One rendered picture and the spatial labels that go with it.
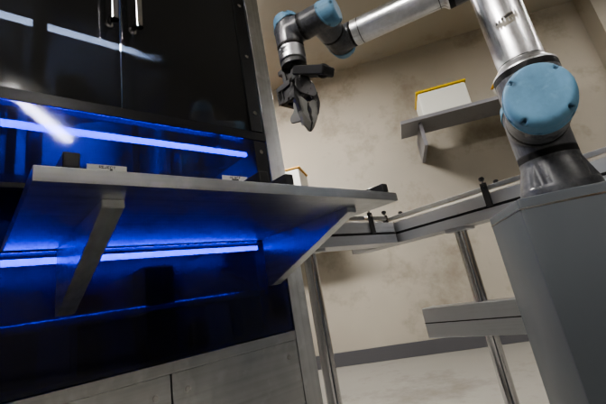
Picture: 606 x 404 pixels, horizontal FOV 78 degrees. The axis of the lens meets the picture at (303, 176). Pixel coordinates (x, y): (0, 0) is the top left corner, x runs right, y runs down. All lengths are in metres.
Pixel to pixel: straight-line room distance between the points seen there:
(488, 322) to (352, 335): 2.40
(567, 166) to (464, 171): 3.14
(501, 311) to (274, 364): 0.90
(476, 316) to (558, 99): 1.06
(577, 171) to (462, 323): 0.96
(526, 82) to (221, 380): 0.89
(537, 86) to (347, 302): 3.31
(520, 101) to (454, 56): 3.74
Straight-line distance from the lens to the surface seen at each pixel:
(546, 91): 0.80
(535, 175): 0.91
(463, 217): 1.62
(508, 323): 1.63
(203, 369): 0.99
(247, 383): 1.05
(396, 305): 3.85
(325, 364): 1.42
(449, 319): 1.73
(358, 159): 4.05
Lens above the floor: 0.69
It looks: 17 degrees up
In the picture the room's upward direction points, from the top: 10 degrees counter-clockwise
